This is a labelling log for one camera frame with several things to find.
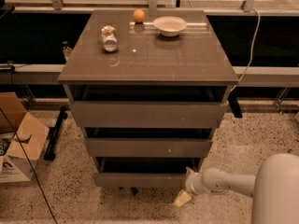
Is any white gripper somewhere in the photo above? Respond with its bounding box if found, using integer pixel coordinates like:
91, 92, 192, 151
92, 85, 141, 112
174, 166, 210, 207

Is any grey bottom drawer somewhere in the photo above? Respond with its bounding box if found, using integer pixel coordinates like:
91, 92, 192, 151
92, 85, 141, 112
93, 157, 203, 188

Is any grey drawer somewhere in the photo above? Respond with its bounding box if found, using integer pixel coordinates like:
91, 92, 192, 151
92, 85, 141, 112
84, 138, 212, 158
69, 101, 226, 129
93, 157, 203, 188

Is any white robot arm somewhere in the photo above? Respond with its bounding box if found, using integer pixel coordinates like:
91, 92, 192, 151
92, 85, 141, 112
174, 153, 299, 224

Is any grey middle drawer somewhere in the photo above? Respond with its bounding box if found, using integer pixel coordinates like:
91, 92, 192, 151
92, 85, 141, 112
84, 138, 212, 158

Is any grey drawer cabinet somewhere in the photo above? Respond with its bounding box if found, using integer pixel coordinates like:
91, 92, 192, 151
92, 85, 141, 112
57, 8, 240, 173

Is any grey top drawer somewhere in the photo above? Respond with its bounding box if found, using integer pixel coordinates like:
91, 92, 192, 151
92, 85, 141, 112
69, 101, 226, 129

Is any black table leg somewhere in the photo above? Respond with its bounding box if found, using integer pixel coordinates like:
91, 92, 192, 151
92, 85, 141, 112
228, 93, 242, 119

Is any black stand foot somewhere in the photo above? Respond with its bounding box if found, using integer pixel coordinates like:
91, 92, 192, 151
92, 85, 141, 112
44, 106, 67, 161

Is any white bowl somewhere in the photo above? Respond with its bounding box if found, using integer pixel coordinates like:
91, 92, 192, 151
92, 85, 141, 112
153, 16, 187, 37

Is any cardboard box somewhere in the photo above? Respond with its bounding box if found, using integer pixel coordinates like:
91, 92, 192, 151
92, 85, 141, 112
0, 92, 50, 183

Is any crushed silver can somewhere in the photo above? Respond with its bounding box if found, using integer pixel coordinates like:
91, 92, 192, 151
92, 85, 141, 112
101, 25, 118, 52

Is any orange fruit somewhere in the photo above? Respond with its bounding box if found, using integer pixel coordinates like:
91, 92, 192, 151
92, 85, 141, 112
133, 9, 145, 23

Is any black cable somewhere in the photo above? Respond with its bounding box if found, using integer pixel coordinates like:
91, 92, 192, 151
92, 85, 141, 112
0, 106, 60, 224

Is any white cable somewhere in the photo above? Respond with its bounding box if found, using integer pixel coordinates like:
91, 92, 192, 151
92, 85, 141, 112
229, 8, 262, 93

